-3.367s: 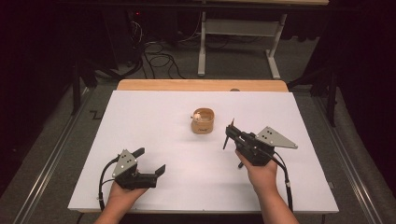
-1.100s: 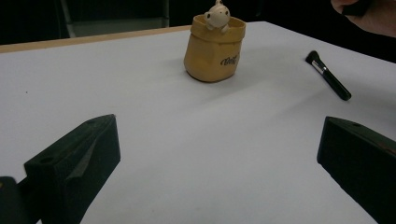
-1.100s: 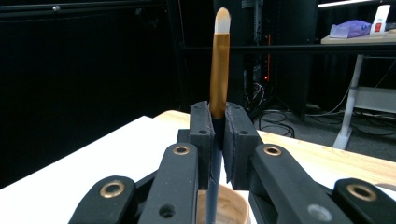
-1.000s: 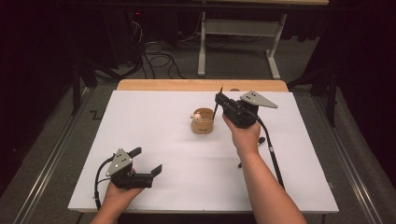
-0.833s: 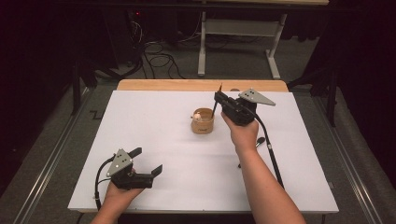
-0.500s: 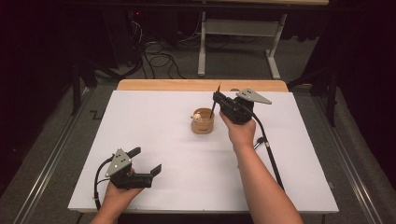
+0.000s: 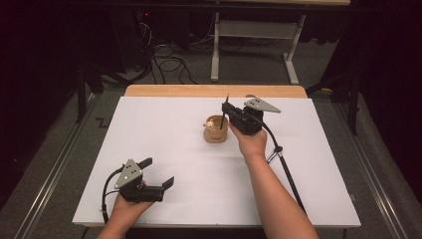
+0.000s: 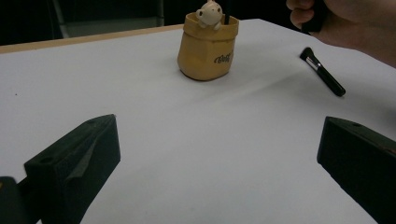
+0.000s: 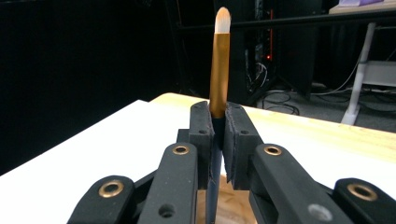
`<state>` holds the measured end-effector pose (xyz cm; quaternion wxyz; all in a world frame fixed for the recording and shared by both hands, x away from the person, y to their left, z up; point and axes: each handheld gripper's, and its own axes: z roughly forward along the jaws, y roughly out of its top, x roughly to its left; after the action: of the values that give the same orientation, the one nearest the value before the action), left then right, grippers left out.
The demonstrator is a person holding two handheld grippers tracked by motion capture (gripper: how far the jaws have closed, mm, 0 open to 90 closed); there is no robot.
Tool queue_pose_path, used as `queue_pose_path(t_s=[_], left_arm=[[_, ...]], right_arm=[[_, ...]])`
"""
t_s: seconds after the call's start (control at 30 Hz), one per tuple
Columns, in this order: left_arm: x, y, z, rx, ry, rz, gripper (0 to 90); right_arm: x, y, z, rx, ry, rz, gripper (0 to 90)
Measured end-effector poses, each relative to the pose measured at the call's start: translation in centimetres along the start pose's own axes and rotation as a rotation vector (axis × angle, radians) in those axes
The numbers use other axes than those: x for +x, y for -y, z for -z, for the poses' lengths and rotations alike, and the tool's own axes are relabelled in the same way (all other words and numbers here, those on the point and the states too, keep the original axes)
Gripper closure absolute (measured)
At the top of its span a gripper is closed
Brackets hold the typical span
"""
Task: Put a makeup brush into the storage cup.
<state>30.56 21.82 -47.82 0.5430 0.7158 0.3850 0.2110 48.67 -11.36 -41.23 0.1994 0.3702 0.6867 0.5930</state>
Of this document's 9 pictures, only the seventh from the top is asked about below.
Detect right hand-held gripper cable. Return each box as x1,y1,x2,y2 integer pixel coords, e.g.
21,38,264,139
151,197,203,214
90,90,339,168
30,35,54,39
253,114,308,215

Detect black floor cables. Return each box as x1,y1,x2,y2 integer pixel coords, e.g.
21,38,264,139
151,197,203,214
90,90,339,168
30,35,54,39
150,42,200,86

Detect person's left hand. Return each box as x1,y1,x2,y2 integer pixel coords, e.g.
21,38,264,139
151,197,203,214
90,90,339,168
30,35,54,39
109,194,156,224

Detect black makeup brush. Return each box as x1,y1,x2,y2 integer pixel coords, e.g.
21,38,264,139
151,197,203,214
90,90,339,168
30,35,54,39
266,145,284,164

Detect round wooden brush holder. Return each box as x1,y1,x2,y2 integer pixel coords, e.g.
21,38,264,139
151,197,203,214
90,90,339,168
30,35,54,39
203,115,230,144

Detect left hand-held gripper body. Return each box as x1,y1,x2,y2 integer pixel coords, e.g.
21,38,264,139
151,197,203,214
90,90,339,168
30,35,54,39
113,158,165,204

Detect white board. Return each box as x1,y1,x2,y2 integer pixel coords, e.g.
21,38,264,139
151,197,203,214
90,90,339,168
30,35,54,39
72,96,362,229

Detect white metal desk frame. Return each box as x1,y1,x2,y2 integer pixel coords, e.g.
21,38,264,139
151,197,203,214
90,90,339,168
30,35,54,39
210,12,307,86

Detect black metal stand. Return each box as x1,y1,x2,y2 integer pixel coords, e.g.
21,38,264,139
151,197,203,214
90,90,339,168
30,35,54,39
75,63,105,124
307,71,362,136

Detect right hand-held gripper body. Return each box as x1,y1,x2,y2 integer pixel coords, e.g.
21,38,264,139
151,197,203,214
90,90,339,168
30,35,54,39
230,97,282,136

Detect hand-held gripper cable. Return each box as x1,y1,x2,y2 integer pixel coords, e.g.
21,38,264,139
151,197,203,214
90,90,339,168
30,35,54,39
253,114,308,215
100,166,124,225

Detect left hand-held gripper cable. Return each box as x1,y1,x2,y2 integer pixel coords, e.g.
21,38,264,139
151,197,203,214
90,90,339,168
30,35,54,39
100,166,124,225

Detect metal floor rail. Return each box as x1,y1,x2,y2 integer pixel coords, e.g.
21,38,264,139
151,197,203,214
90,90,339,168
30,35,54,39
13,94,102,239
333,102,410,239

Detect person's right hand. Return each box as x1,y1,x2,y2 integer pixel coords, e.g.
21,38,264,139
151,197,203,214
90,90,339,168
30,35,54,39
228,122,269,164

